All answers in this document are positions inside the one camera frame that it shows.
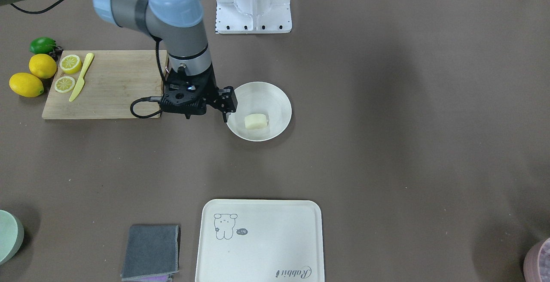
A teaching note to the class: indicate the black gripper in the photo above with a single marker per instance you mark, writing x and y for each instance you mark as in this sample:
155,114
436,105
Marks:
212,91

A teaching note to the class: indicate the white bun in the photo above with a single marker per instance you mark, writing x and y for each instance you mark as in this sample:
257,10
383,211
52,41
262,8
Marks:
256,121

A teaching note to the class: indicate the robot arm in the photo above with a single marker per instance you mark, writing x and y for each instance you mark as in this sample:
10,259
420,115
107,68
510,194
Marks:
177,23

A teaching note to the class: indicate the beige rectangular tray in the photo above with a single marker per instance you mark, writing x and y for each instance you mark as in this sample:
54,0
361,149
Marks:
259,240

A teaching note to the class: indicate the round beige plate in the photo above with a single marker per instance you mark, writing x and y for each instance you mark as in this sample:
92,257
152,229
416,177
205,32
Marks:
260,97

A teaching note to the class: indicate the yellow plastic knife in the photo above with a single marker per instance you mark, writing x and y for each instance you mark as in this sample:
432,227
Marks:
79,85

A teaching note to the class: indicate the lemon half slice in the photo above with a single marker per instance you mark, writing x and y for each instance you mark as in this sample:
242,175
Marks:
70,64
64,84

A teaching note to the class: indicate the dark grey folded cloth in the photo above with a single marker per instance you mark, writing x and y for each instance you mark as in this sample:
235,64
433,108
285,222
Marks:
152,253

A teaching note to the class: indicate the whole yellow lemon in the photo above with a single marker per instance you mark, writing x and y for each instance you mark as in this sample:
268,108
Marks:
26,85
42,66

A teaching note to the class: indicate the green lime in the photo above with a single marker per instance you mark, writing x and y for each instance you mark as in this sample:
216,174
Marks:
42,45

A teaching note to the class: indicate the mint green bowl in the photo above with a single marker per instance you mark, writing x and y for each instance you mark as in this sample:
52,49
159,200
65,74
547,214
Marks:
11,236

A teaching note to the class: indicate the pink bowl with ice cubes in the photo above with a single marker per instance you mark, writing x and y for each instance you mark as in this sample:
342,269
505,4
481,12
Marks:
536,265

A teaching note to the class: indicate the white camera post with base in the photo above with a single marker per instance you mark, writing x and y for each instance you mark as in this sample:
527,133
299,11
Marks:
253,17

